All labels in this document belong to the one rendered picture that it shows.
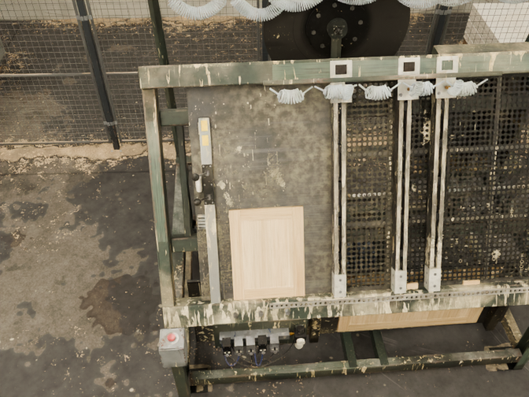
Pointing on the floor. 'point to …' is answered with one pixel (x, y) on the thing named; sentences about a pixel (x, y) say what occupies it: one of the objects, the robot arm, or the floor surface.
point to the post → (181, 381)
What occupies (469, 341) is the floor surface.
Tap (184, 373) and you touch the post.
